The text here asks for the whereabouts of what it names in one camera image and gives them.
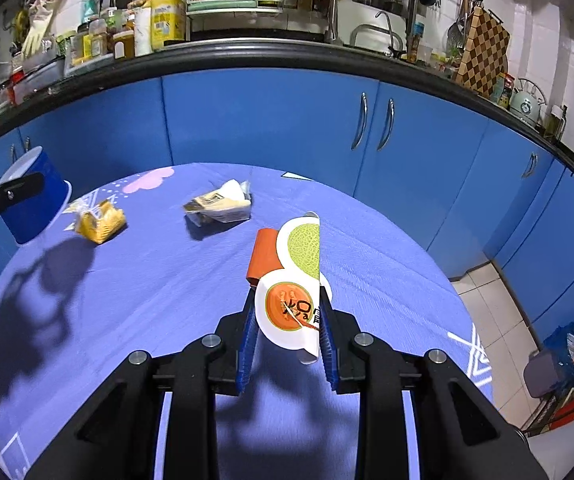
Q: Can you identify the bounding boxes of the orange red packet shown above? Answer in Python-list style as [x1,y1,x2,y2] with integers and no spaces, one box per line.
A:
[244,227,283,291]

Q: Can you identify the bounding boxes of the checkered cutting board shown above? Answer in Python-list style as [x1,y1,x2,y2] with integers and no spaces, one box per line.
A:
[452,5,512,100]

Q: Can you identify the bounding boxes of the grey bin with blue bag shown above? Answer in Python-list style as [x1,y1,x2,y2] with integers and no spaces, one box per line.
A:
[523,322,574,400]

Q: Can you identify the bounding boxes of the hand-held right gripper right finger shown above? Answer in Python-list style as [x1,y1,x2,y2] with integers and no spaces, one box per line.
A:
[319,284,548,480]

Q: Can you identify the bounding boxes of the pale green kettle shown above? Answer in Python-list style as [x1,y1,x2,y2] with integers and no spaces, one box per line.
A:
[508,77,548,127]

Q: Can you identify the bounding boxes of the blue kitchen cabinets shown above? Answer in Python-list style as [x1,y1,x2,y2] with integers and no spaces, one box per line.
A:
[0,40,574,343]

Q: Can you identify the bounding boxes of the melon print wrapper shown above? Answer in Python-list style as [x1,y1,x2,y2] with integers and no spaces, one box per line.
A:
[254,212,324,365]

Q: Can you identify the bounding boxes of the crumpled tan white wrapper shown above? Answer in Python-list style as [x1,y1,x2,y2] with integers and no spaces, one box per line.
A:
[182,178,254,229]

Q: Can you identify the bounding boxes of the white bottle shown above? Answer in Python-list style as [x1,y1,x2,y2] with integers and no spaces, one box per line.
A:
[134,7,154,57]

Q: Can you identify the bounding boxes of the blue paper cup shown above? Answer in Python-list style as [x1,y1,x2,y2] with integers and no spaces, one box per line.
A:
[0,145,74,246]

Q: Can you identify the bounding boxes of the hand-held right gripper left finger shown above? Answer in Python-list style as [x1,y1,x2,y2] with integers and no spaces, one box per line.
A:
[24,284,259,480]

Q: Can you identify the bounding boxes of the yellow rubber glove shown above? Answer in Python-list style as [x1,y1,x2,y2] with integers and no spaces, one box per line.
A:
[20,0,58,59]

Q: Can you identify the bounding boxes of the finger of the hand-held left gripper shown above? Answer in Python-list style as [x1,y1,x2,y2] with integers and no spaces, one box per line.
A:
[0,172,46,212]

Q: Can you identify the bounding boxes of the green dish tray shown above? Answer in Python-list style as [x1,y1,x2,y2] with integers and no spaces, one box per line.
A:
[186,0,284,21]

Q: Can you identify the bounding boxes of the metal sink faucet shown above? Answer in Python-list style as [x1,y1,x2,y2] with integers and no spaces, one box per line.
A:
[349,9,403,57]

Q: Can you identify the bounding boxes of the yellow detergent bottle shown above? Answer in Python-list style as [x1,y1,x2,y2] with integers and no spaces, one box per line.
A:
[150,0,188,52]

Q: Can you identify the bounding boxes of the oil bottle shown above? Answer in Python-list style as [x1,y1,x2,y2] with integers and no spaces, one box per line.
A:
[549,104,568,141]

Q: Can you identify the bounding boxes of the yellow crumpled wrapper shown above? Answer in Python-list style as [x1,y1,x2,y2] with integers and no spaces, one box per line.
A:
[74,198,128,246]

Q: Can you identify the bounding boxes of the amber jar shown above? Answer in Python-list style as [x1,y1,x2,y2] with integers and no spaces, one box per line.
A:
[112,30,136,60]

